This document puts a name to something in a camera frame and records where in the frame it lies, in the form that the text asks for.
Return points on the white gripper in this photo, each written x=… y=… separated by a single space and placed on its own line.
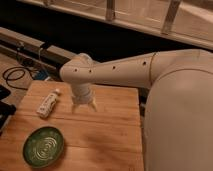
x=82 y=94

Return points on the white plastic bottle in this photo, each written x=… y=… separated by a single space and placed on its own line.
x=48 y=104

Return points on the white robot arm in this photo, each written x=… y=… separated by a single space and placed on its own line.
x=178 y=123

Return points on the green ceramic bowl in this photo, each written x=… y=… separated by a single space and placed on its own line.
x=43 y=147

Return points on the black equipment at left edge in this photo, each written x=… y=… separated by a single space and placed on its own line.
x=6 y=110

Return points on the metal rail along floor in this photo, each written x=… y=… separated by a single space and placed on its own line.
x=49 y=54

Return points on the wooden window frame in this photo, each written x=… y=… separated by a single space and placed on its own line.
x=187 y=21

